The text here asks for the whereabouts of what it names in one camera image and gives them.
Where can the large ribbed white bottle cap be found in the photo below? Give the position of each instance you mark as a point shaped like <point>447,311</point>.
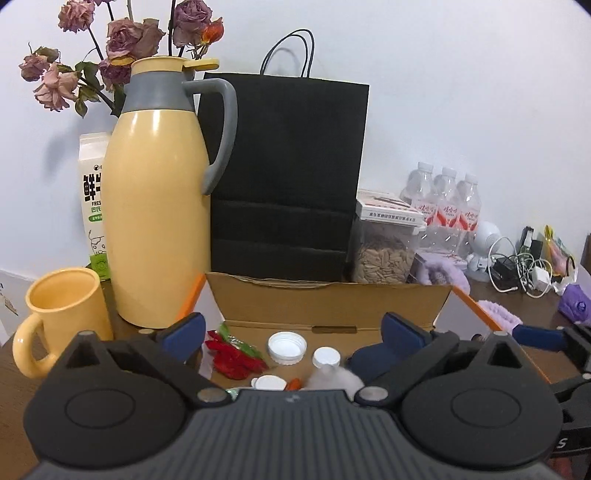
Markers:
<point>287,347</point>

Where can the small white printed box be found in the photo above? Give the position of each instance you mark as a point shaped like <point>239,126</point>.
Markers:
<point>388,207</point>

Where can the clear seed container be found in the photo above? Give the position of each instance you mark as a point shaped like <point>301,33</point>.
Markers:
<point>383,256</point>

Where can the clear water bottle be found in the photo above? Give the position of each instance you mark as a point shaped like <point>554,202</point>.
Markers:
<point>443,207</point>
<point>418,184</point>
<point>468,207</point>

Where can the cardboard box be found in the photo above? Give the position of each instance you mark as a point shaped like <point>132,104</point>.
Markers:
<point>323,304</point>

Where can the white milk carton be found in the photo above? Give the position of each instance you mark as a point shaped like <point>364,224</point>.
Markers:
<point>92,198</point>

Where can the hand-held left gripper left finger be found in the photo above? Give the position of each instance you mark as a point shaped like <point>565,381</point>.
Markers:
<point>184,337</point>

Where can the red wrapper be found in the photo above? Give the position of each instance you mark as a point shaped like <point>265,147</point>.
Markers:
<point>233,357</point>

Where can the grey fluffy ball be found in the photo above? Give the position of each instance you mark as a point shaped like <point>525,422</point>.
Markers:
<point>330,381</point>

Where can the small orange toy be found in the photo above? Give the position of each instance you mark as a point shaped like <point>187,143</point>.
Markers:
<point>294,384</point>

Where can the small white bottle cap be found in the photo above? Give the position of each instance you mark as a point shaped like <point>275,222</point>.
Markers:
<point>326,357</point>
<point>270,383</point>

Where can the white charger plug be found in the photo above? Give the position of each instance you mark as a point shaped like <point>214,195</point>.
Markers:
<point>541,279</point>

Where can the purple tissue pack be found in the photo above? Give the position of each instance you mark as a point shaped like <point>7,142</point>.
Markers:
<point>577,302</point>

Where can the black paper bag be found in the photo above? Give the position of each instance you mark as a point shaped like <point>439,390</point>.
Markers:
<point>286,175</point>

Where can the dark blue cloth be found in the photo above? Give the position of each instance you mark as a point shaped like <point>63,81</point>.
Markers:
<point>369,364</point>

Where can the small black green box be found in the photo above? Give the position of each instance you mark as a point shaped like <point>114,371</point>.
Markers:
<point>528,242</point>

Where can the yellow mug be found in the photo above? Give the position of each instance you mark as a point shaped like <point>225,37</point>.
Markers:
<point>64,309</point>

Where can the white robot figure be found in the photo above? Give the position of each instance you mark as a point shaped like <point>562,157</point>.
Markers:
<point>485,240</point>

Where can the dried rose bouquet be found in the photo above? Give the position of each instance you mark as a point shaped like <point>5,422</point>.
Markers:
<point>131,37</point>

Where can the purple fluffy headband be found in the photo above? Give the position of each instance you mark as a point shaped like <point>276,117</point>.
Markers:
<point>445,272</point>

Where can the colourful snack packet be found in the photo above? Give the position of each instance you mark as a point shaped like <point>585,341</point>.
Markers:
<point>558,251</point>

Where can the black power adapter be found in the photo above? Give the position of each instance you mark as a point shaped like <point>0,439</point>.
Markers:
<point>505,272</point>

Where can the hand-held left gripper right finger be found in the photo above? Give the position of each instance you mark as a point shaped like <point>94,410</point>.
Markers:
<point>401,334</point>

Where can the yellow thermos jug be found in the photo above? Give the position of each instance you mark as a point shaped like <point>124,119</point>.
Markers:
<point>157,207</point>

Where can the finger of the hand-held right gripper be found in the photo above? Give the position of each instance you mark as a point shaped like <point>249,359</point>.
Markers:
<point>540,337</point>

